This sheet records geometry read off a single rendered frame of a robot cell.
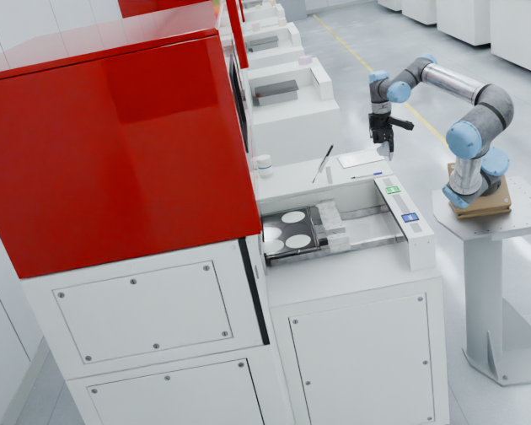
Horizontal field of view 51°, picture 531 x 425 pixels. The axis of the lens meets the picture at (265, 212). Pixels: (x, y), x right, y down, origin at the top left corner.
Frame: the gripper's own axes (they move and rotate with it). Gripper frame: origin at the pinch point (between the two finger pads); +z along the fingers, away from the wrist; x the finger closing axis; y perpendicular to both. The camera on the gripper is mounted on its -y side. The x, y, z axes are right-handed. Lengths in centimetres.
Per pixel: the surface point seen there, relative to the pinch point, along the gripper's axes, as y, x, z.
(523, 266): -84, -62, 111
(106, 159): 91, 66, -43
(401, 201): 0.0, 11.0, 15.1
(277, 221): 51, -4, 21
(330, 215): 27.5, -3.4, 22.7
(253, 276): 59, 66, 2
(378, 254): 13.9, 24.4, 28.7
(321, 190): 29.0, -15.2, 15.5
